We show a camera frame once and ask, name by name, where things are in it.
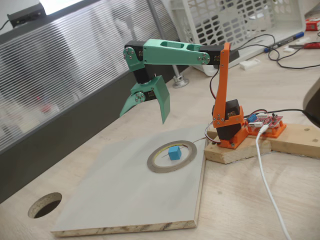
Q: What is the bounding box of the blue cube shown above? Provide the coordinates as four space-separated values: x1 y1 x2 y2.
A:
167 146 182 161

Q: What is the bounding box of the wooden robot base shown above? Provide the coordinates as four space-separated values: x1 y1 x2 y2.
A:
203 123 320 165

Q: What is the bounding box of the black rectangular box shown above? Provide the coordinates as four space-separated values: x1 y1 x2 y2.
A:
228 49 241 63

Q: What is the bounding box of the ribbed translucent desk divider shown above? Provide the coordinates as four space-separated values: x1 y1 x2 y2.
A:
0 0 180 203

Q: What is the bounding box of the grey chipboard panel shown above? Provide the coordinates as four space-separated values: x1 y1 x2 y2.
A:
51 124 208 238

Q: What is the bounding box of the red controller circuit board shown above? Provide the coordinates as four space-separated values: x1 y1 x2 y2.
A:
246 112 285 130

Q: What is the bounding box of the white plastic lattice basket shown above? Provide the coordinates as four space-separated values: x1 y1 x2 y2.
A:
169 0 307 76

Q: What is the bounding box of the black device on divider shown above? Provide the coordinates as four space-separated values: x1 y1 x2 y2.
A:
6 2 47 28

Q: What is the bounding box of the blue capped marker pen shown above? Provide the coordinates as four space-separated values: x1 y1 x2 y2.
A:
264 31 305 53

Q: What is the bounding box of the dark rounded object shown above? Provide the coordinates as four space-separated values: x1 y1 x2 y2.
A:
302 77 320 127

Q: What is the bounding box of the small red box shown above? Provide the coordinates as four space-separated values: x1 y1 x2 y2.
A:
304 20 320 32

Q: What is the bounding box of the grey ring of tape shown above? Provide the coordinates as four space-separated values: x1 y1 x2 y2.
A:
146 140 198 174

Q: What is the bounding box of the orange controller board mount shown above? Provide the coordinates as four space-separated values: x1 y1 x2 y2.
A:
246 119 287 139

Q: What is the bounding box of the thin black cable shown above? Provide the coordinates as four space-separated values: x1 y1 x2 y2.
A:
234 34 282 61
268 29 320 70

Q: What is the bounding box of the thick black cable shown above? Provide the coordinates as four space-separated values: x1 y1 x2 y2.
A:
243 108 320 126

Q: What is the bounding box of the white USB cable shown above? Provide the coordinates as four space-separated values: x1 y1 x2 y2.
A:
254 124 292 240

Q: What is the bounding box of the red handled tool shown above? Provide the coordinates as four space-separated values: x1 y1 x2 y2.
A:
288 41 320 50

